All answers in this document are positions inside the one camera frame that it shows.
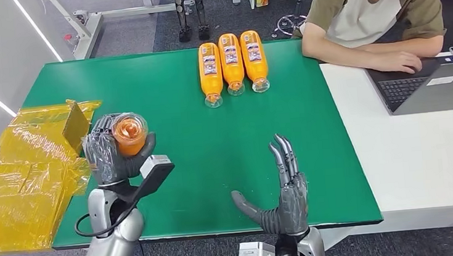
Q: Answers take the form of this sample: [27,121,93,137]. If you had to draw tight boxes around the black robot leg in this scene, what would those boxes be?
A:
[190,0,212,43]
[165,0,194,45]

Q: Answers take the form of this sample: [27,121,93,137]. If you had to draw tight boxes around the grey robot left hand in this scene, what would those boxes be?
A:
[80,110,161,188]

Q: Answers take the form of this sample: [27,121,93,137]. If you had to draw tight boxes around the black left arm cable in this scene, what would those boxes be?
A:
[72,200,146,256]

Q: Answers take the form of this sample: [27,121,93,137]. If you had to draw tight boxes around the grey laptop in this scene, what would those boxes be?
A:
[364,56,453,119]

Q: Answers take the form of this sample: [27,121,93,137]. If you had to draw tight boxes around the yellow plastic wrapped box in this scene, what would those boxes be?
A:
[0,96,115,255]

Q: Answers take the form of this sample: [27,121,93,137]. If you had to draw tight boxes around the green table mat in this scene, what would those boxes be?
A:
[18,33,385,254]

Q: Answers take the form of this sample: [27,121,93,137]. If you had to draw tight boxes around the person's right hand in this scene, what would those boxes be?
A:
[372,48,424,77]

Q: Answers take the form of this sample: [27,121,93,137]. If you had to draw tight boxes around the orange juice bottle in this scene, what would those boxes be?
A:
[197,41,227,110]
[239,29,272,95]
[110,111,152,160]
[217,32,247,98]

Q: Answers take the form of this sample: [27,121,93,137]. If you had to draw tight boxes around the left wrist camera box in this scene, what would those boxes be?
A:
[108,152,179,207]

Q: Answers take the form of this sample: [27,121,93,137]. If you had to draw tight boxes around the person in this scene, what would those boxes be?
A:
[289,0,452,85]

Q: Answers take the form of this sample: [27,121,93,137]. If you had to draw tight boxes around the white metal frame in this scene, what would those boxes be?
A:
[44,0,200,64]

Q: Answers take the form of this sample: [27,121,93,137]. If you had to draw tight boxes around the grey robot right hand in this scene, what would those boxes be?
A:
[226,131,313,242]

